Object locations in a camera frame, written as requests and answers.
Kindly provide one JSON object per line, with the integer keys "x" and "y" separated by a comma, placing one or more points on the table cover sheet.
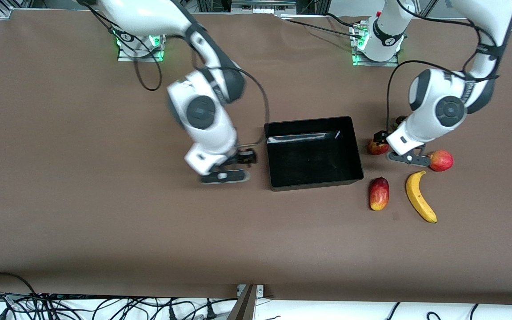
{"x": 105, "y": 178}

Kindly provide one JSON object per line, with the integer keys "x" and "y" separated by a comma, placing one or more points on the yellow banana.
{"x": 418, "y": 198}

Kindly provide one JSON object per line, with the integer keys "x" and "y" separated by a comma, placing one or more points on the round red pink apple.
{"x": 441, "y": 161}

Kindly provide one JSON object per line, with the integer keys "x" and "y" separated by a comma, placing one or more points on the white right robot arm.
{"x": 202, "y": 111}

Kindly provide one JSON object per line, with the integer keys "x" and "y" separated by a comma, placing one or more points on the black plastic box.
{"x": 314, "y": 164}

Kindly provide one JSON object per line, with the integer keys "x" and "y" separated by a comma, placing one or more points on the black power plug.
{"x": 210, "y": 312}
{"x": 172, "y": 314}

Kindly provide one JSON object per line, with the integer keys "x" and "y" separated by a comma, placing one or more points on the red apple with yellow patch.
{"x": 375, "y": 149}

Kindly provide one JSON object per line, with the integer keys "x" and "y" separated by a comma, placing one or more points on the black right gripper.
{"x": 243, "y": 157}

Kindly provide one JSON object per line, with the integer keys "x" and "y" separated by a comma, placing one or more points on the dark grey beam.
{"x": 242, "y": 309}

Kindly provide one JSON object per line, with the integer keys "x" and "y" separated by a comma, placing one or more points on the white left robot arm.
{"x": 447, "y": 106}

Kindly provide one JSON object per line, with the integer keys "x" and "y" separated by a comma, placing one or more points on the dark purple mangosteen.
{"x": 399, "y": 120}

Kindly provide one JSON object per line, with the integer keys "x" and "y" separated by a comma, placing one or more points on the red yellow mango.
{"x": 379, "y": 194}

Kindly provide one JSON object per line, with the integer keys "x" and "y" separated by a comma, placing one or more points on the small metal bracket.
{"x": 260, "y": 291}

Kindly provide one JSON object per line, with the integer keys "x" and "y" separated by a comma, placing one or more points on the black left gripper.
{"x": 381, "y": 135}

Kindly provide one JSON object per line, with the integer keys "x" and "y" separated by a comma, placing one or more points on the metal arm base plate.
{"x": 392, "y": 63}
{"x": 125, "y": 57}

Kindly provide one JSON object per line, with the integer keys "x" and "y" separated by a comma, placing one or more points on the grey socket strip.
{"x": 262, "y": 9}

